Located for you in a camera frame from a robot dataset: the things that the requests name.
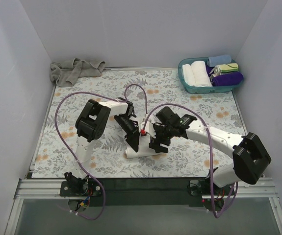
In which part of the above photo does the rolled purple towel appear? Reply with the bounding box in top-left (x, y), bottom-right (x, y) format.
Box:
top-left (206, 66), bottom-right (244, 87)

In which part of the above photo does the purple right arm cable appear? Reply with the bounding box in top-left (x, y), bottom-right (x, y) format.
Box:
top-left (140, 104), bottom-right (238, 218)

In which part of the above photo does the crumpled grey towel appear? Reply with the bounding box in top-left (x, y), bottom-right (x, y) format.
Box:
top-left (50, 58), bottom-right (106, 87)

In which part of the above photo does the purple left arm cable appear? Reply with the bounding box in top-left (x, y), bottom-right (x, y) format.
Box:
top-left (55, 84), bottom-right (149, 220)

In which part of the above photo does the white towel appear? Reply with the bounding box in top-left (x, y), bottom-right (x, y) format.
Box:
top-left (125, 135), bottom-right (160, 159)
top-left (191, 61), bottom-right (211, 87)
top-left (182, 64), bottom-right (196, 87)

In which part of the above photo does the aluminium frame rail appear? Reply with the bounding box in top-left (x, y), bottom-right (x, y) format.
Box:
top-left (5, 178), bottom-right (282, 235)

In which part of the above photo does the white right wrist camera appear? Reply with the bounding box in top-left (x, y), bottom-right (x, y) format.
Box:
top-left (139, 119), bottom-right (156, 138)

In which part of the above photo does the floral patterned table mat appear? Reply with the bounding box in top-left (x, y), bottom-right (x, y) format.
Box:
top-left (31, 70), bottom-right (245, 178)

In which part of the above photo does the teal plastic basket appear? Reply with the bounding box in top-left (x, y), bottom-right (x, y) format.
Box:
top-left (178, 57), bottom-right (244, 94)

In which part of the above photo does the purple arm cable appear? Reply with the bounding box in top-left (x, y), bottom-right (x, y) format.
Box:
top-left (140, 104), bottom-right (238, 218)
top-left (55, 84), bottom-right (149, 220)

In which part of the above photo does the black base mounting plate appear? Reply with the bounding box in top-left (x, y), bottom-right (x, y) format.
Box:
top-left (59, 177), bottom-right (210, 207)

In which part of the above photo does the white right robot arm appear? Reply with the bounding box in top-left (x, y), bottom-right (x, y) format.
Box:
top-left (141, 104), bottom-right (271, 195)

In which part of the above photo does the rolled green striped towel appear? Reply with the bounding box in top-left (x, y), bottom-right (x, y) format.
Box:
top-left (210, 63), bottom-right (239, 75)

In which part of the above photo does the rolled light blue towel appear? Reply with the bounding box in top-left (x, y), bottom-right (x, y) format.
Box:
top-left (206, 55), bottom-right (232, 67)

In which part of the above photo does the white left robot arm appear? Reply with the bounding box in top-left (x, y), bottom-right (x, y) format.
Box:
top-left (64, 99), bottom-right (140, 196)

